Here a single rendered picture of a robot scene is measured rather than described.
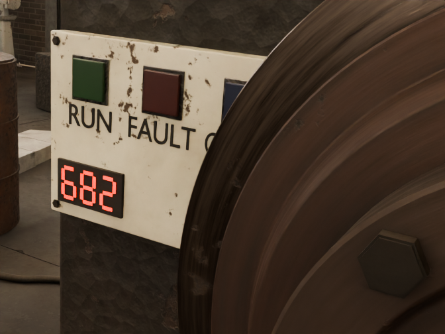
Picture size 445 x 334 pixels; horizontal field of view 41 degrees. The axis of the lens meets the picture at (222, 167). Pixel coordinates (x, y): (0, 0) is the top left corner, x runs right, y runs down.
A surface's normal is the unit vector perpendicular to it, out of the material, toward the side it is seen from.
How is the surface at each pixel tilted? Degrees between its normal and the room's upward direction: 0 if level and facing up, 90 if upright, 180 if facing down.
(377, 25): 90
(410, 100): 45
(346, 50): 90
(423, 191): 55
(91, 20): 90
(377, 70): 90
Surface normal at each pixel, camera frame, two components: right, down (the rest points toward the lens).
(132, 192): -0.48, 0.22
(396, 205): -0.72, -0.44
